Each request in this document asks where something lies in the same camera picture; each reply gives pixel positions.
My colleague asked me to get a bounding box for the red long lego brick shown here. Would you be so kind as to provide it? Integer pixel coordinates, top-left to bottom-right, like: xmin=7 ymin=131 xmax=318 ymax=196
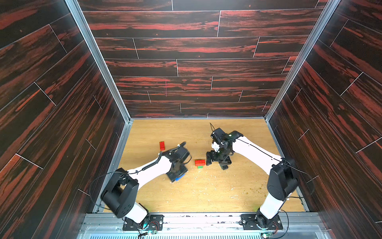
xmin=195 ymin=159 xmax=206 ymax=167

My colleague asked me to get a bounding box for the blue long lego brick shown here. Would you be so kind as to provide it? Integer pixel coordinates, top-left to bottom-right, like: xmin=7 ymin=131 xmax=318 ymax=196
xmin=175 ymin=174 xmax=185 ymax=181

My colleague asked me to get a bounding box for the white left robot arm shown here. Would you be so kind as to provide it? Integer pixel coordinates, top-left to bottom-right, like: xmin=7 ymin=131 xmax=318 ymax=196
xmin=100 ymin=146 xmax=190 ymax=228

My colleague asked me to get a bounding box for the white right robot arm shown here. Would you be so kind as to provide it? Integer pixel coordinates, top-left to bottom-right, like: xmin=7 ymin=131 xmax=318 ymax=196
xmin=206 ymin=132 xmax=298 ymax=229

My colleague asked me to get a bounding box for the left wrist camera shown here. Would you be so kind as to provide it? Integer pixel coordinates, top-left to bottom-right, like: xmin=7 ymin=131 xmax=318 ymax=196
xmin=172 ymin=147 xmax=190 ymax=163

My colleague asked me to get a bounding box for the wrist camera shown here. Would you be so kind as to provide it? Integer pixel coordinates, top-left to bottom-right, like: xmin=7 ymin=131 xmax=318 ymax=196
xmin=172 ymin=147 xmax=190 ymax=163
xmin=211 ymin=128 xmax=228 ymax=144

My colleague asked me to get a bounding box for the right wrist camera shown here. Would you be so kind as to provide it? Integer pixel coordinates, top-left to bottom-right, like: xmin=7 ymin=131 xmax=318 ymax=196
xmin=211 ymin=128 xmax=228 ymax=144

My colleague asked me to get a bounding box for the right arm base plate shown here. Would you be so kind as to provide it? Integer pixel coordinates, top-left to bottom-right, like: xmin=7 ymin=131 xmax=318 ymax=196
xmin=239 ymin=214 xmax=283 ymax=231

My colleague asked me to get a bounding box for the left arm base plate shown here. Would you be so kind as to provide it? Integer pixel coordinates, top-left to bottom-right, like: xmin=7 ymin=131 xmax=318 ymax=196
xmin=122 ymin=214 xmax=164 ymax=232

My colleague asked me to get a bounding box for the aluminium front rail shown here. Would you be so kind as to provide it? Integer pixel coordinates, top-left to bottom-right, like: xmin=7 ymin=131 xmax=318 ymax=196
xmin=78 ymin=212 xmax=331 ymax=239

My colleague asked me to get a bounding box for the aluminium corner post right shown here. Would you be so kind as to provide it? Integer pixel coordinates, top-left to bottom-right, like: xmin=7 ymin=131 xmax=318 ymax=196
xmin=265 ymin=0 xmax=341 ymax=124

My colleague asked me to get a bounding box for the aluminium corner post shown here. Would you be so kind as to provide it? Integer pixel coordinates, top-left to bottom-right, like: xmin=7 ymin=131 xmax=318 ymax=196
xmin=265 ymin=0 xmax=341 ymax=124
xmin=64 ymin=0 xmax=131 ymax=123

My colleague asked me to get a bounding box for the aluminium corner post left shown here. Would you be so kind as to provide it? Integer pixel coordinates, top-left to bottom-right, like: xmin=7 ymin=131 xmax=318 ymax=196
xmin=64 ymin=0 xmax=131 ymax=123

